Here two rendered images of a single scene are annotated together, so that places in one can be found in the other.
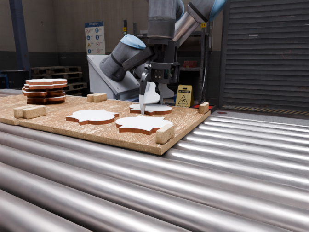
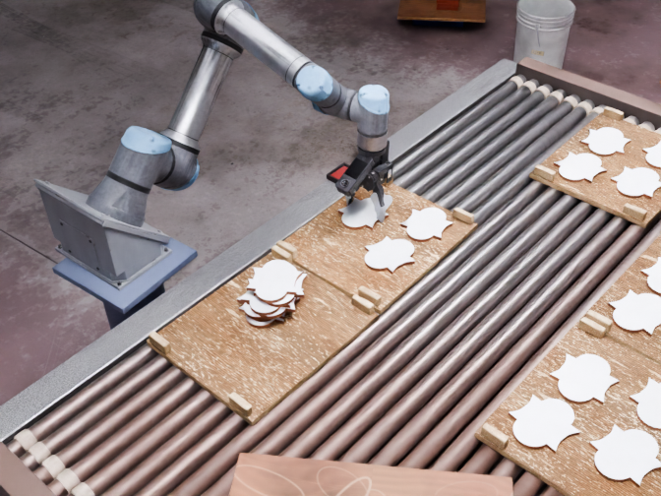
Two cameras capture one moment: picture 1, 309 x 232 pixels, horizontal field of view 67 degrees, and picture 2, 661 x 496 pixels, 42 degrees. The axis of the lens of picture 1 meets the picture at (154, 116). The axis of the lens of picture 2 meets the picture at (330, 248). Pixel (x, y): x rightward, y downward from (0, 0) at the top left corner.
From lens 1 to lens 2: 2.19 m
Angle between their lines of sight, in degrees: 70
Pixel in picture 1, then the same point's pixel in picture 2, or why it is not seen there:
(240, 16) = not seen: outside the picture
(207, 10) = not seen: hidden behind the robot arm
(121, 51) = (154, 168)
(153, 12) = (383, 129)
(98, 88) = (132, 257)
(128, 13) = not seen: outside the picture
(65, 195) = (521, 267)
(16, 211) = (533, 280)
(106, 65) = (137, 209)
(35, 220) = (541, 274)
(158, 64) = (385, 169)
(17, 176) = (499, 288)
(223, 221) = (545, 221)
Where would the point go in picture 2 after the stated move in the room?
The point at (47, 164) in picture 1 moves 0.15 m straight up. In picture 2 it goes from (482, 279) to (487, 232)
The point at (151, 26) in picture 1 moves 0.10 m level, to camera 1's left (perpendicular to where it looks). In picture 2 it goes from (381, 142) to (373, 165)
